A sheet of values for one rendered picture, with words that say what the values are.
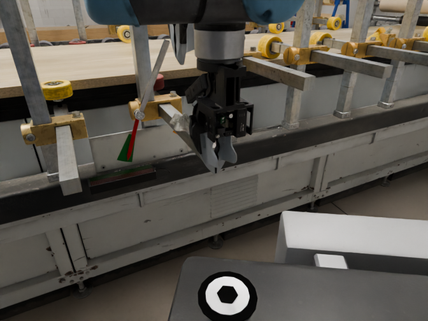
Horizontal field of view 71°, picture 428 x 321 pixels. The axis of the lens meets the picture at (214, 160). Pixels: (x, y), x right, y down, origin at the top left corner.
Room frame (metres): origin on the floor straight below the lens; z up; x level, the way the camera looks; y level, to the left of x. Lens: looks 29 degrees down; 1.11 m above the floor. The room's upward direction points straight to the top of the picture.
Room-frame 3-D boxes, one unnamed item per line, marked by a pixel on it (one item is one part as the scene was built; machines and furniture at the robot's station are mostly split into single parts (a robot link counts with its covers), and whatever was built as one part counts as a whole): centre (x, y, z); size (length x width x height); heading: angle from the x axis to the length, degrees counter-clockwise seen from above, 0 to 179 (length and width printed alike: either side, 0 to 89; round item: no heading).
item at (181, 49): (0.70, 0.05, 1.02); 0.06 x 0.03 x 0.09; 116
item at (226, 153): (0.48, -0.02, 0.86); 0.06 x 0.03 x 0.09; 26
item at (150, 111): (0.78, 0.16, 0.85); 0.14 x 0.06 x 0.05; 116
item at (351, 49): (1.11, -0.51, 0.95); 0.14 x 0.06 x 0.05; 116
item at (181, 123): (0.62, 0.06, 0.87); 0.09 x 0.07 x 0.02; 26
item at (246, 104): (0.47, -0.01, 0.97); 0.09 x 0.08 x 0.12; 26
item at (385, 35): (1.35, -0.70, 0.95); 0.10 x 0.04 x 0.10; 26
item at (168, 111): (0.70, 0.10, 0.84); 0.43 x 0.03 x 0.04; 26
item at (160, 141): (0.73, 0.20, 0.75); 0.26 x 0.01 x 0.10; 116
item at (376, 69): (0.98, -0.32, 0.95); 0.50 x 0.04 x 0.04; 26
